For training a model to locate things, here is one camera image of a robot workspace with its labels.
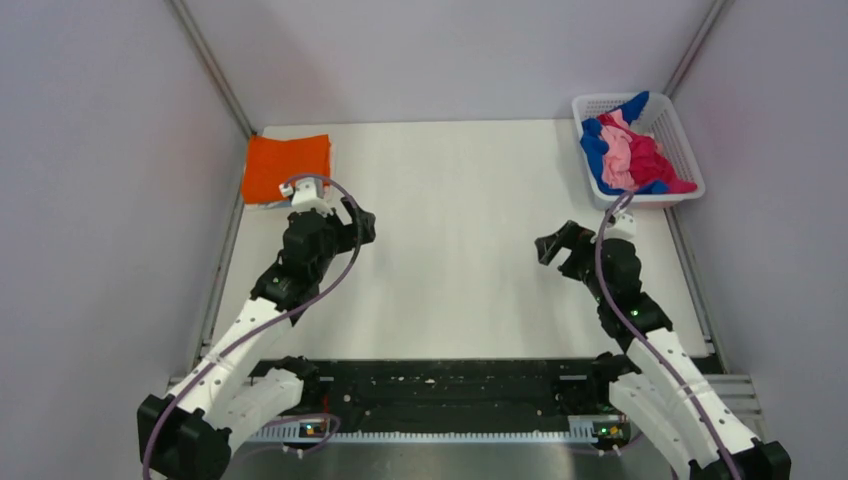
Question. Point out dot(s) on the white plastic basket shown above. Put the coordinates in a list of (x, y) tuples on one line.
[(661, 121)]

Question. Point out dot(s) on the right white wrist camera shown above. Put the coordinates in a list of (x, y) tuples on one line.
[(621, 225)]

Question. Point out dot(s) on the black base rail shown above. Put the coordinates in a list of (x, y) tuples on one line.
[(455, 396)]

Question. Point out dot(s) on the white slotted cable duct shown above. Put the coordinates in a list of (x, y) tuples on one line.
[(581, 431)]

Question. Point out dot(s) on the light pink t shirt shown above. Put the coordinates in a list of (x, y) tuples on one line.
[(617, 160)]

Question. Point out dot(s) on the right corner aluminium post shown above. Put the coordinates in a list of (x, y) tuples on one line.
[(717, 10)]

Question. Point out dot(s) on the blue t shirt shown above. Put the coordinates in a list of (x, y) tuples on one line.
[(588, 109)]

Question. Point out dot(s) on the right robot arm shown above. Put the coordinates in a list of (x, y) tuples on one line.
[(654, 382)]

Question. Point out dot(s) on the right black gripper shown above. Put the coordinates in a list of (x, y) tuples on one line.
[(571, 235)]

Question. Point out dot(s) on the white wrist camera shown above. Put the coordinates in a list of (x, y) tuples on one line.
[(305, 195), (621, 225)]

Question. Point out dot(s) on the magenta t shirt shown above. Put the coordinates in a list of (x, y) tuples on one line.
[(650, 168)]

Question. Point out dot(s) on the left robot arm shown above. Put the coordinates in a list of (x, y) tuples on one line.
[(193, 431)]

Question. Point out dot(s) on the folded orange t shirt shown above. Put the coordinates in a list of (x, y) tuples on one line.
[(285, 169)]

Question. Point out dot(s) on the left corner aluminium post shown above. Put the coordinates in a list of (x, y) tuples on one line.
[(208, 61)]

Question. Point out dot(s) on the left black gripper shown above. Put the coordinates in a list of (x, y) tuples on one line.
[(350, 232)]

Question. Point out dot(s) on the corner aluminium post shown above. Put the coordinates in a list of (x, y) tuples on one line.
[(717, 10), (208, 61)]

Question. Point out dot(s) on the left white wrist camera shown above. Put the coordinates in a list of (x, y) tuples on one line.
[(305, 195)]

